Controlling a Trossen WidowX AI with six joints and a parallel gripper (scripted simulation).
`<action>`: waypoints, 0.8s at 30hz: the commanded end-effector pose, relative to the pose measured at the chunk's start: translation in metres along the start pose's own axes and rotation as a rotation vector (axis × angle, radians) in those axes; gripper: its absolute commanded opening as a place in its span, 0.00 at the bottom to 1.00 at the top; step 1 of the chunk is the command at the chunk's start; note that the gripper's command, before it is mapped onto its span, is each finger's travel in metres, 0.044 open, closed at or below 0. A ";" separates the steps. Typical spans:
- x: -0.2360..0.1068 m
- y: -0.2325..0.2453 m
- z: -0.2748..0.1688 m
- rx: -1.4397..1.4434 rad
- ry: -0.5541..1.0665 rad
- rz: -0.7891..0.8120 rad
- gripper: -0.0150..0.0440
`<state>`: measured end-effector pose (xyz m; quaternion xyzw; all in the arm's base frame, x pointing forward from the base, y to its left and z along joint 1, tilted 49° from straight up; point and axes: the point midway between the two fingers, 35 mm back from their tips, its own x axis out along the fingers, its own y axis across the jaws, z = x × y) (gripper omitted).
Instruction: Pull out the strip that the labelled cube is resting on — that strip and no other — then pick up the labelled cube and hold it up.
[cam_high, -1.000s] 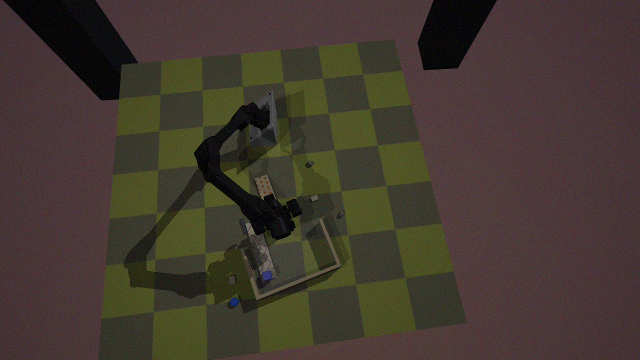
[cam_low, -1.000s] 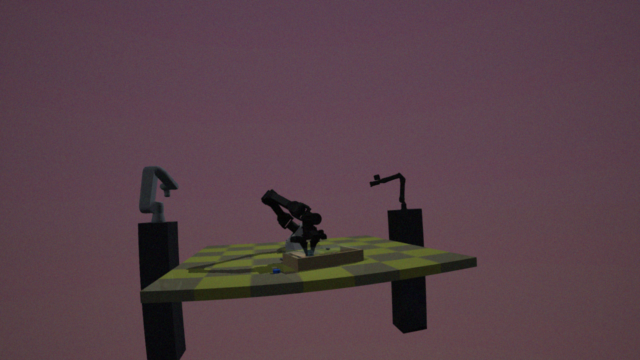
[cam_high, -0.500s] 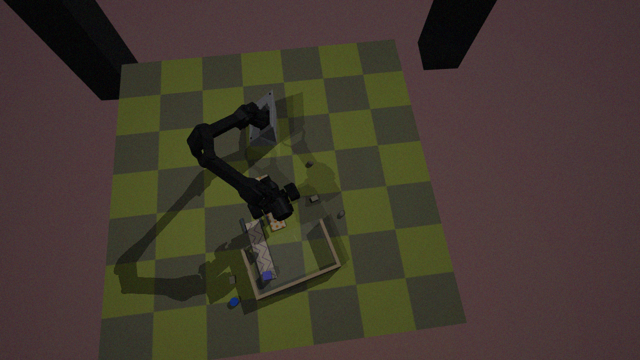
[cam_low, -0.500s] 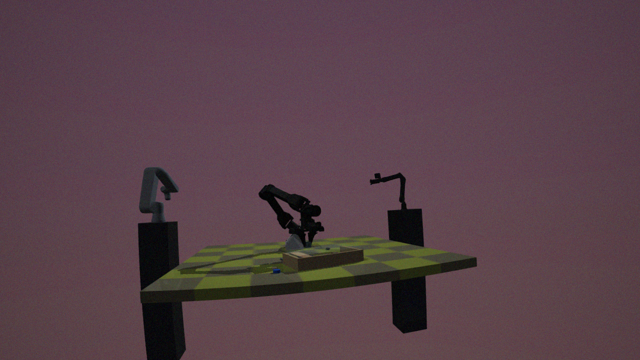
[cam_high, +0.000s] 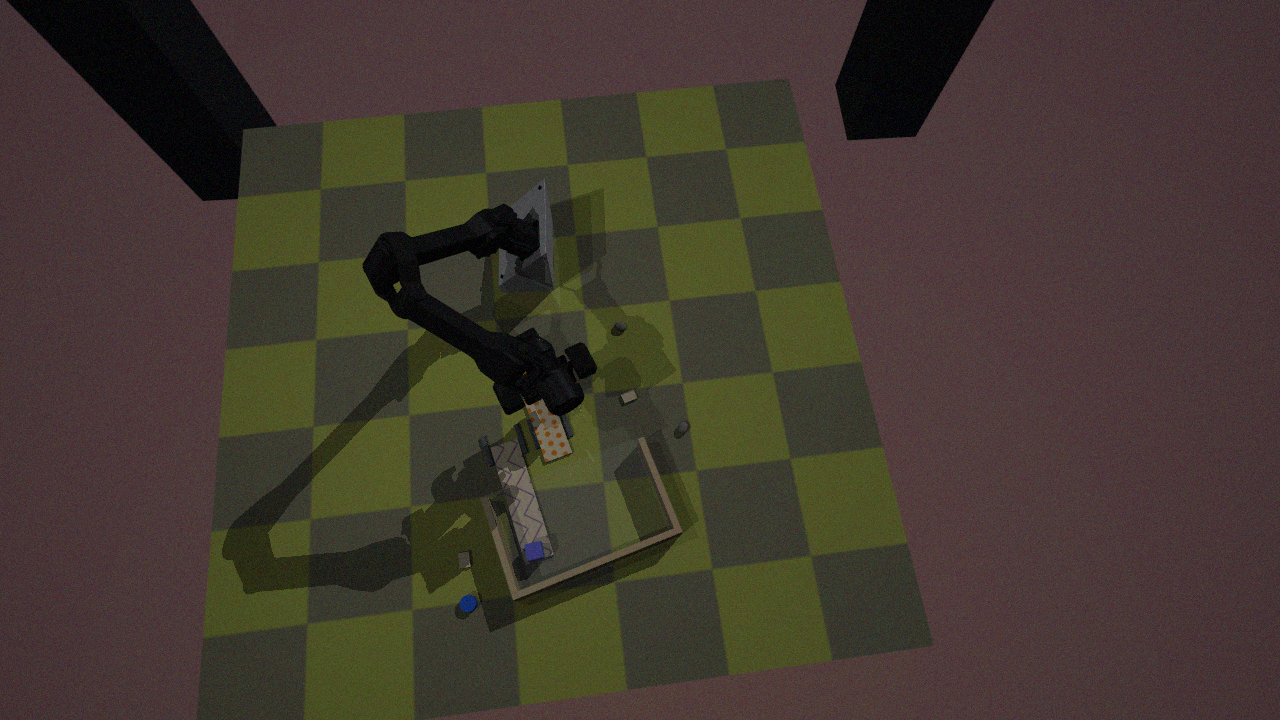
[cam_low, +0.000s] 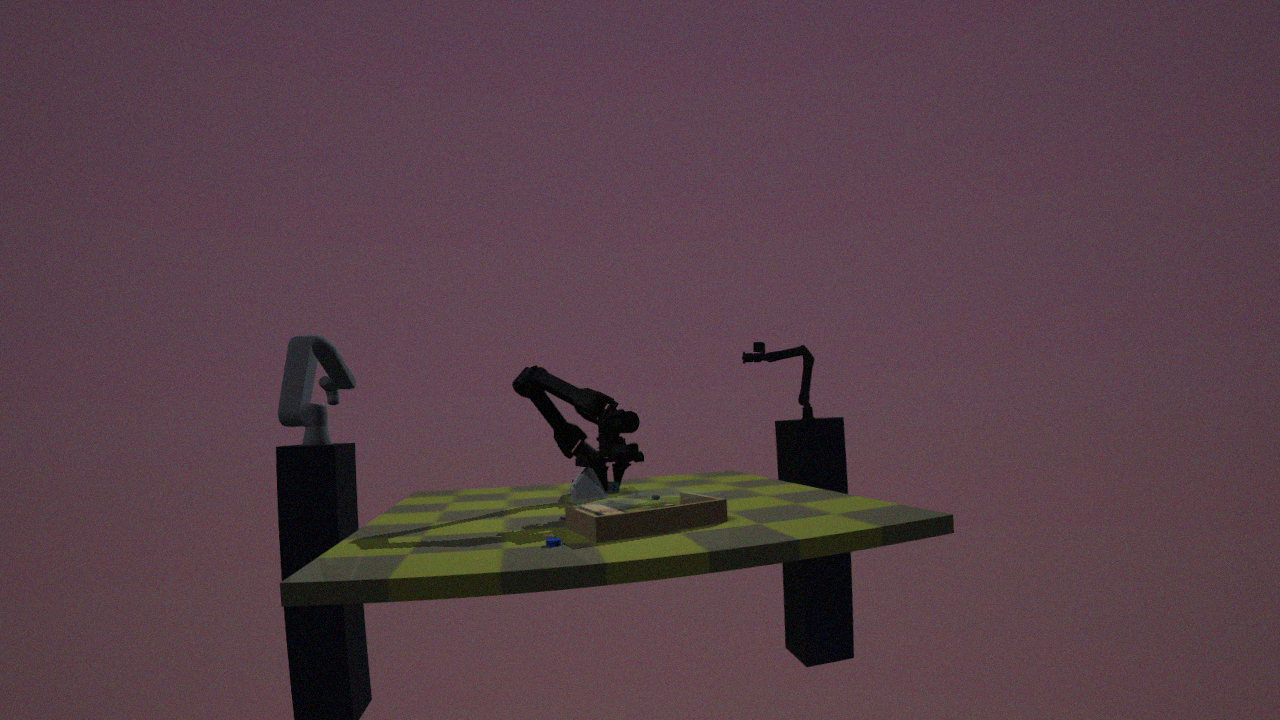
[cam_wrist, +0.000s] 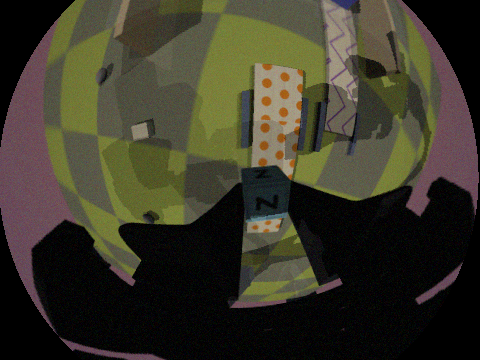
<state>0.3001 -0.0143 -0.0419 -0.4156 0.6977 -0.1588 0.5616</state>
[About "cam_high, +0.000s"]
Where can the beige strip with orange dots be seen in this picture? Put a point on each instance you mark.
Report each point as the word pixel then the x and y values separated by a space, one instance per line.
pixel 549 431

